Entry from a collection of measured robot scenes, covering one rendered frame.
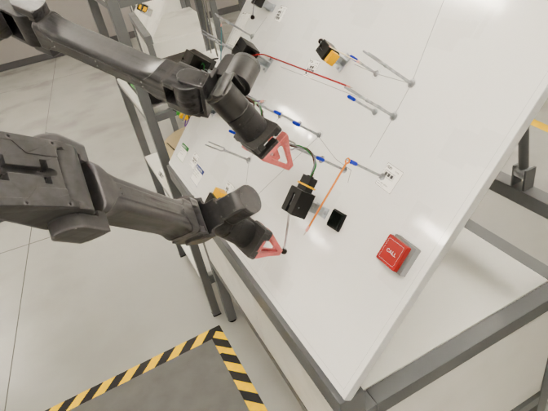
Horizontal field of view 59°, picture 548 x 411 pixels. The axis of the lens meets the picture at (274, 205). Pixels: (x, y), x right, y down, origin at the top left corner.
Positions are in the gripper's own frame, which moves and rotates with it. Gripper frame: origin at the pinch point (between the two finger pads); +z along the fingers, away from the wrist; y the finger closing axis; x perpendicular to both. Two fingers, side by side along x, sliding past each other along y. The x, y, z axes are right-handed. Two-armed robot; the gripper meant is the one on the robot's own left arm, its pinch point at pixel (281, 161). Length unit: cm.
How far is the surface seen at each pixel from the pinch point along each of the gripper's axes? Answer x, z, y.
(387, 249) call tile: 0.3, 14.0, -23.2
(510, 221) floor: -80, 171, 63
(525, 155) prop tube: -38, 35, -17
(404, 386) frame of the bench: 17, 40, -27
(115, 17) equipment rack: -6, -26, 90
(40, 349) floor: 127, 59, 136
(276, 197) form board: 4.1, 18.1, 18.2
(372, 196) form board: -7.1, 14.6, -10.7
